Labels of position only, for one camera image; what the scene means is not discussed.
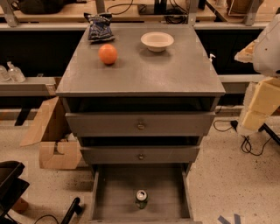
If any clear plastic bottle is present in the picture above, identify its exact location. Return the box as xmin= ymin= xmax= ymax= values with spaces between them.
xmin=0 ymin=65 xmax=11 ymax=81

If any grey wooden drawer cabinet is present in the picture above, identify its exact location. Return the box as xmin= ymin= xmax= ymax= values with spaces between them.
xmin=55 ymin=23 xmax=227 ymax=224

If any brown cardboard box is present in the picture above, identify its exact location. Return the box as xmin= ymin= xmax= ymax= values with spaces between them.
xmin=20 ymin=96 xmax=81 ymax=170

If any orange fruit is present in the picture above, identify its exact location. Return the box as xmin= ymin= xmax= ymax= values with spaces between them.
xmin=98 ymin=44 xmax=117 ymax=65

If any black office chair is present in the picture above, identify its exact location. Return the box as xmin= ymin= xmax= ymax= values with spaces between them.
xmin=0 ymin=160 xmax=83 ymax=224

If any grey top drawer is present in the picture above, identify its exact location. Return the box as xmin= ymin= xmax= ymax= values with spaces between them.
xmin=66 ymin=112 xmax=215 ymax=137

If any clear sanitizer bottle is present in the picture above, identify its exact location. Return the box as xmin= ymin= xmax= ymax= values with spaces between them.
xmin=7 ymin=61 xmax=25 ymax=83

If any blue chip bag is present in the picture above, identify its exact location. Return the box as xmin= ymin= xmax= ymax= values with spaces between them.
xmin=84 ymin=12 xmax=115 ymax=42

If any black chair base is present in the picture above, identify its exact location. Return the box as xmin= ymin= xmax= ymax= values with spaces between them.
xmin=259 ymin=123 xmax=280 ymax=145

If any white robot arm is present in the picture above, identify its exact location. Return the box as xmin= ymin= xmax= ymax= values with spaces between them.
xmin=234 ymin=14 xmax=280 ymax=136

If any black bag on bench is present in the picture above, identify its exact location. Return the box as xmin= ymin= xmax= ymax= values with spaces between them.
xmin=18 ymin=0 xmax=64 ymax=15

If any green soda can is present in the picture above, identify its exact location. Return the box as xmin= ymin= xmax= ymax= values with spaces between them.
xmin=136 ymin=190 xmax=148 ymax=209

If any black power adapter cable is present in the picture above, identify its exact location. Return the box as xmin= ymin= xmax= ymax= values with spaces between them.
xmin=213 ymin=119 xmax=274 ymax=157

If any blue floor tape marker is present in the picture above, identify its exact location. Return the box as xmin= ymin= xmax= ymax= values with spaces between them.
xmin=218 ymin=213 xmax=242 ymax=224

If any grey open bottom drawer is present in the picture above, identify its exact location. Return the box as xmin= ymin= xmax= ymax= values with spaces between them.
xmin=89 ymin=164 xmax=202 ymax=224

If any grey middle drawer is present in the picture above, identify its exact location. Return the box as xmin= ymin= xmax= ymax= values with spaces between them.
xmin=80 ymin=146 xmax=200 ymax=165

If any white pump bottle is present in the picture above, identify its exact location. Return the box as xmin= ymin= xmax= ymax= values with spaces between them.
xmin=209 ymin=53 xmax=216 ymax=62

